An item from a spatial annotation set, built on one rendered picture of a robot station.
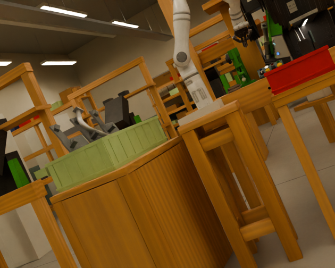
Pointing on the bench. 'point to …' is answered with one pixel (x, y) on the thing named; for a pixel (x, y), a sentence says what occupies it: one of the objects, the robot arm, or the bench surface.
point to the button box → (268, 68)
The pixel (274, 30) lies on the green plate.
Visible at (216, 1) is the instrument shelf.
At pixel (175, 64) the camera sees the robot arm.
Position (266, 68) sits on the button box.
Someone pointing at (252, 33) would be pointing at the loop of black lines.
